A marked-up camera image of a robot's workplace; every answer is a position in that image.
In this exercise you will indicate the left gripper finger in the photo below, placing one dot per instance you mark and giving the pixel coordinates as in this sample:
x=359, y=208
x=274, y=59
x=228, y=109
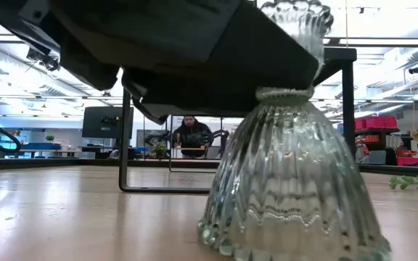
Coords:
x=230, y=72

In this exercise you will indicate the clear green glass candle holder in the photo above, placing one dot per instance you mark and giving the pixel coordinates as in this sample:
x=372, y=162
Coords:
x=289, y=181

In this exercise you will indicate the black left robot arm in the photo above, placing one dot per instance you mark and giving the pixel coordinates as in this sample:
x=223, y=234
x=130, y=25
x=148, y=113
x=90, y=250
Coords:
x=13, y=14

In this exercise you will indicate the person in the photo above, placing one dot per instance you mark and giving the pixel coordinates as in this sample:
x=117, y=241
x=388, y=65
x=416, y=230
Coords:
x=192, y=136

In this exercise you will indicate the black ceiling spotlight cluster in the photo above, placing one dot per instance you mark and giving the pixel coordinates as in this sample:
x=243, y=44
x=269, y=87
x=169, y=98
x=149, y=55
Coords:
x=45, y=62

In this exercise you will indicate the black computer monitor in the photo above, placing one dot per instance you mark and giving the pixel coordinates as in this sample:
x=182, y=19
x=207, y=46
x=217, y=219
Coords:
x=100, y=123

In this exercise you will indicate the small potted green plant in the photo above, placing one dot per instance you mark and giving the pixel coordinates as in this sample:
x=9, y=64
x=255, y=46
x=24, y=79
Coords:
x=159, y=150

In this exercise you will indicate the black metal mesh riser shelf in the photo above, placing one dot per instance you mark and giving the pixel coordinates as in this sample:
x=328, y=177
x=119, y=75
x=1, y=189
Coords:
x=348, y=108

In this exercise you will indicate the blue table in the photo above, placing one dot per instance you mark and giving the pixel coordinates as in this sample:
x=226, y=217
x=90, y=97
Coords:
x=38, y=146

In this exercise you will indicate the row of red storage bins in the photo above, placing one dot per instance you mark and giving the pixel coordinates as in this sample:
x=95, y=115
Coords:
x=376, y=123

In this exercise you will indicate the red storage bin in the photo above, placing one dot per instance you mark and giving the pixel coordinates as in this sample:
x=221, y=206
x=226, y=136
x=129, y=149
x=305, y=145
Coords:
x=408, y=161

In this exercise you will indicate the pale green plant sprig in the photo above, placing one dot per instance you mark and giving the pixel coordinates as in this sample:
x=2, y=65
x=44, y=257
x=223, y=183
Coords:
x=412, y=183

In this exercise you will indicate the black security camera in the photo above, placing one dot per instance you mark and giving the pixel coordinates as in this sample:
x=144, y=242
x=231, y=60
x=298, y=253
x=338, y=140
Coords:
x=417, y=69

